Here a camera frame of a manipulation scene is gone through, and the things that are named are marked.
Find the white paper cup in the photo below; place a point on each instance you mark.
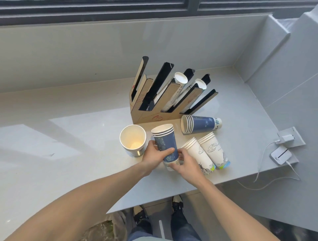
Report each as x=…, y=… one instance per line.
x=174, y=162

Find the stack of blue paper cups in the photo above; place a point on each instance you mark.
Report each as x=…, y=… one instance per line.
x=201, y=124
x=166, y=141

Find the person's left leg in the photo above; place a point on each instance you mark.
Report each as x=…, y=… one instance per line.
x=141, y=232

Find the person's right hand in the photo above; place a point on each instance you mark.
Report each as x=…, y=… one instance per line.
x=191, y=170

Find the stack of white printed cups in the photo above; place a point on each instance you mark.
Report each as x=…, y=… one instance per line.
x=215, y=149
x=200, y=155
x=175, y=83
x=196, y=85

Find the person's right black shoe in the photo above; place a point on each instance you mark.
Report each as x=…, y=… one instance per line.
x=177, y=203

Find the person's right leg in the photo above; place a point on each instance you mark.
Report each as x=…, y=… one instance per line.
x=183, y=227

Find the person's right forearm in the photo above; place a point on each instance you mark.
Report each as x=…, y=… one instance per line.
x=231, y=211

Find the clear plastic bag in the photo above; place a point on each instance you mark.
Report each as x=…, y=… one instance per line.
x=104, y=228

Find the person's right thumb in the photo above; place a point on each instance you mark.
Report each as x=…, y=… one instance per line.
x=176, y=166

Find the grey wall socket plate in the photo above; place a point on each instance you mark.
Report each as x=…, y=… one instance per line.
x=298, y=139

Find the stack of plain white cups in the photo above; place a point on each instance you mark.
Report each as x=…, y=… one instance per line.
x=133, y=140

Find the dark window frame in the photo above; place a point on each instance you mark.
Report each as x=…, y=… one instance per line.
x=99, y=10

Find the person's black shoe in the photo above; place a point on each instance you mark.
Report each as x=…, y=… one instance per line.
x=139, y=214
x=177, y=203

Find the person's left forearm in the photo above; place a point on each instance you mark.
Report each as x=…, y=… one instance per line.
x=87, y=206

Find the white power bank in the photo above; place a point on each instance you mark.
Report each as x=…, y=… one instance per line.
x=281, y=155

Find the wooden black cup holder rack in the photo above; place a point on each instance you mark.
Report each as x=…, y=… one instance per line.
x=141, y=114

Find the white charger plug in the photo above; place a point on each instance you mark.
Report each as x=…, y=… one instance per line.
x=285, y=139

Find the person's left black shoe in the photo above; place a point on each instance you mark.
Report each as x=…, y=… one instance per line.
x=139, y=214

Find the person's leg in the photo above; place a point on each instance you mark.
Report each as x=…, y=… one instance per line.
x=183, y=227
x=141, y=232

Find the person's left hand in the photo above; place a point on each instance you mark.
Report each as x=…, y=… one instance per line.
x=150, y=161

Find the person's left thumb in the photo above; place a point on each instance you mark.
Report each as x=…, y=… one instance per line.
x=167, y=153

